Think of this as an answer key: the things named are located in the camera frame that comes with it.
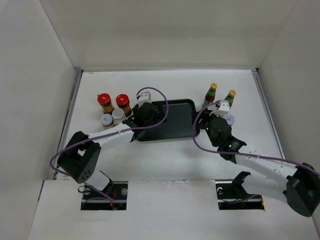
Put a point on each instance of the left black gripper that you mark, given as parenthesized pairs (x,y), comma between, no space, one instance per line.
(156,117)

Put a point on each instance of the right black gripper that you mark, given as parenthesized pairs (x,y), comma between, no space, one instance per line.
(205,116)

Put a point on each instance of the silver lid white jar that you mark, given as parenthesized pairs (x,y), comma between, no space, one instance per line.
(118,116)

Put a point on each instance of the yellow cap sauce bottle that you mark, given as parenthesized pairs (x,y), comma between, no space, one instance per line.
(210,95)
(230,97)

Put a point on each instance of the white jar red label lid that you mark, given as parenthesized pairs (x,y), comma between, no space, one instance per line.
(107,121)

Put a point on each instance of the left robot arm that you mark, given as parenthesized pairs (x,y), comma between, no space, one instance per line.
(80,158)

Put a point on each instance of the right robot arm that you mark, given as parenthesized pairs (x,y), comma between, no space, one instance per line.
(296,184)

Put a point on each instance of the right white jar red label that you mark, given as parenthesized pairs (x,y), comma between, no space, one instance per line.
(229,118)

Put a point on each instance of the black plastic tray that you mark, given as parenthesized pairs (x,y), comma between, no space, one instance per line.
(178,124)

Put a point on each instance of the red lid jar far left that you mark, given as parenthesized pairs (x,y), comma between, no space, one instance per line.
(105,102)

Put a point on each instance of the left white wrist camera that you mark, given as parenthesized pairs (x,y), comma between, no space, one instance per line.
(143,97)

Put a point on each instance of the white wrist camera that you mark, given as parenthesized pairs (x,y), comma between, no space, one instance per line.
(220,108)
(143,97)

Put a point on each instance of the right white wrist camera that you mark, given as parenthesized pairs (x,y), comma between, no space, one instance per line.
(220,108)

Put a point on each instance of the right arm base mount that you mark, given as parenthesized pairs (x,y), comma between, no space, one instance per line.
(232,196)

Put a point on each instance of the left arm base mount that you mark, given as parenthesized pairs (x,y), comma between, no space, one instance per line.
(114,197)

